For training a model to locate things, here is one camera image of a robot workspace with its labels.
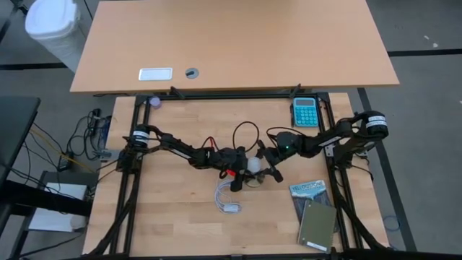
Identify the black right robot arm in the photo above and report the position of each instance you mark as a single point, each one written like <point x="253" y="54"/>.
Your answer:
<point x="375" y="124"/>

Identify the white box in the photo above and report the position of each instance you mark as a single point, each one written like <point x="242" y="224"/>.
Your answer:
<point x="57" y="213"/>

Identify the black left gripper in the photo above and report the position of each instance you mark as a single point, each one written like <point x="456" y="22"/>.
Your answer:
<point x="225" y="160"/>

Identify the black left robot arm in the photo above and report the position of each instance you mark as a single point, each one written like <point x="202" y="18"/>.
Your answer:
<point x="173" y="142"/>

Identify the red zip tie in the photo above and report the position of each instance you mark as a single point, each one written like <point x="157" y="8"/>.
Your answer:
<point x="231" y="173"/>

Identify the black side desk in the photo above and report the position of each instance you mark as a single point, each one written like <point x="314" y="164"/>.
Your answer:
<point x="14" y="130"/>

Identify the green spiral notebook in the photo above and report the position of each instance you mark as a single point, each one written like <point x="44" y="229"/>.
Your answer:
<point x="317" y="225"/>

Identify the grey round desk grommet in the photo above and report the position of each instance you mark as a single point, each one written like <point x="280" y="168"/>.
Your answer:
<point x="192" y="73"/>

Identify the white rectangular desk plate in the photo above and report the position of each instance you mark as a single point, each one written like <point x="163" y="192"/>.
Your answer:
<point x="155" y="74"/>

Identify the Yellowstone book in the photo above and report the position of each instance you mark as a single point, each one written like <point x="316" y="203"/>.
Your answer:
<point x="307" y="191"/>

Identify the white trash bin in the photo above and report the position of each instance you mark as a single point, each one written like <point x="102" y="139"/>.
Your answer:
<point x="50" y="25"/>

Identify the black power adapter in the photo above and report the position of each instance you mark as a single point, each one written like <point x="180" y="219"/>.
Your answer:
<point x="65" y="162"/>

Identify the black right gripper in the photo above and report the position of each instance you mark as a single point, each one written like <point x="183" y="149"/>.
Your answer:
<point x="288" y="146"/>

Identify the teal calculator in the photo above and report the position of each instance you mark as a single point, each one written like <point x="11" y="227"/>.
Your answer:
<point x="305" y="112"/>

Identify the white lightbulb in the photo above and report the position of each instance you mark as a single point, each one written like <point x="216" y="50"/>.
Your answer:
<point x="254" y="164"/>

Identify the black clamp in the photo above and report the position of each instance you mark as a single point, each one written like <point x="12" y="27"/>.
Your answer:
<point x="295" y="91"/>
<point x="177" y="92"/>

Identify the black aluminium table frame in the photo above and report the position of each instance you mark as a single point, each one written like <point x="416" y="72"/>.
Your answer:
<point x="139" y="108"/>

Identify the grey metal bracket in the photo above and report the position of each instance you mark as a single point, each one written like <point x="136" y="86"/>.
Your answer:
<point x="106" y="155"/>

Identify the brass lamp socket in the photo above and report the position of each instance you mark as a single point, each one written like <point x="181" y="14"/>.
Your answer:
<point x="253" y="181"/>

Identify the light wooden desk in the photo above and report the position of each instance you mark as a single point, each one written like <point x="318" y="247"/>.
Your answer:
<point x="234" y="39"/>

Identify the black pen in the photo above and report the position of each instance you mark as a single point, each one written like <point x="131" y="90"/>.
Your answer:
<point x="291" y="115"/>

